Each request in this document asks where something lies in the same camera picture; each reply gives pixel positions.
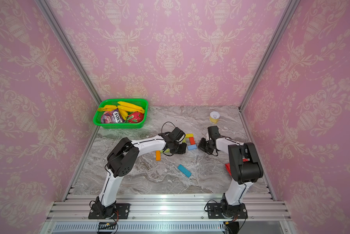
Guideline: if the red dragon fruit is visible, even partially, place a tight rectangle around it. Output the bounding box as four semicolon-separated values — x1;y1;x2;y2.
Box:
126;112;144;123

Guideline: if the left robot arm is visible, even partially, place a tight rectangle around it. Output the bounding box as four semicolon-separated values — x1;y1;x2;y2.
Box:
88;127;185;219

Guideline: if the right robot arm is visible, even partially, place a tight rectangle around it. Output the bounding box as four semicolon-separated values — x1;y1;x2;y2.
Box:
198;126;264;220

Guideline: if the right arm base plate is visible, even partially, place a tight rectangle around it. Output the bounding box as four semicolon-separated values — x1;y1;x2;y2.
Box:
205;203;248;219

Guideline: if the purple snack packet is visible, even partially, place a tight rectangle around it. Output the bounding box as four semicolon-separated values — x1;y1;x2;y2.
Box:
101;109;124;124

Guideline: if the red snack bag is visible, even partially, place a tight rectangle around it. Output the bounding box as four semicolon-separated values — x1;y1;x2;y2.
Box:
225;158;249;176

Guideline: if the red block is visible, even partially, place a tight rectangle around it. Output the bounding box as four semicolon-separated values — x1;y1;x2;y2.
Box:
189;137;195;145

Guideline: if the teal block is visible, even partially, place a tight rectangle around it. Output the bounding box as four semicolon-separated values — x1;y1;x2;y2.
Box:
178;164;192;178

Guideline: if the light blue block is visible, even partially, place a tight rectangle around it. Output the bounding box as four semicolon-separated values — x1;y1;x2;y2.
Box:
187;144;197;150

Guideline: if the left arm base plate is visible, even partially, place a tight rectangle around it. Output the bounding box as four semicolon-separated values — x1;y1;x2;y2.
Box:
88;203;130;220

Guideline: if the small yellow banana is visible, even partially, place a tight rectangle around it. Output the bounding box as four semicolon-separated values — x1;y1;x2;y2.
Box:
98;105;118;112

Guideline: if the orange block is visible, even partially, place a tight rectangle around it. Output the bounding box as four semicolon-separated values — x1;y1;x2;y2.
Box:
156;151;161;161

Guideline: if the yellow white can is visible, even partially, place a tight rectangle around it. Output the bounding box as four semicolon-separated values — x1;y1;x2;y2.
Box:
209;111;220;124

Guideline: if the upper yellow banana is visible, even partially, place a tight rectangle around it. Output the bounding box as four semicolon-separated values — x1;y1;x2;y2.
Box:
118;101;145;114

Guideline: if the lower yellow banana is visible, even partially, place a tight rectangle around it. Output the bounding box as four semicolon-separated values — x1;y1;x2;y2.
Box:
118;109;128;121

